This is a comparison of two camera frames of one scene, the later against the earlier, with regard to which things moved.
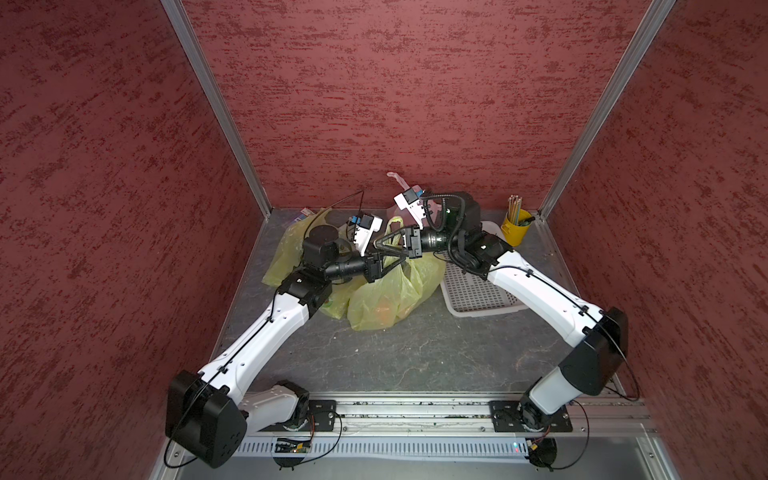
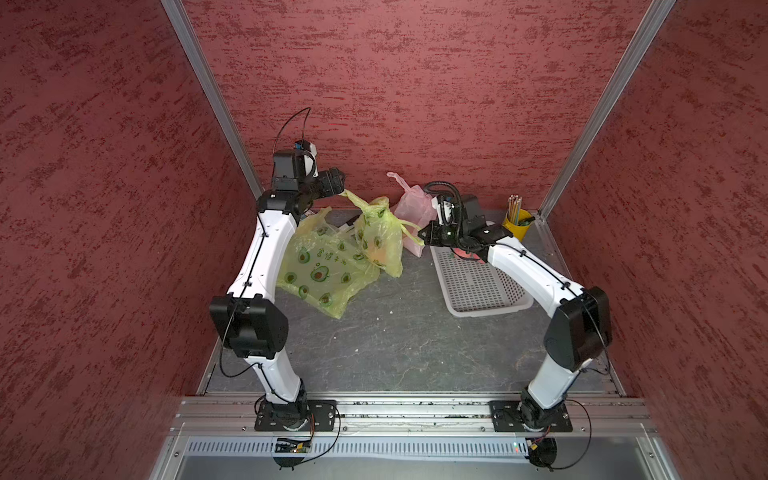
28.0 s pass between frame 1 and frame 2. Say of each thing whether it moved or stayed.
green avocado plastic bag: moved
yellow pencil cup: stayed
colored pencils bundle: stayed
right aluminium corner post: stayed
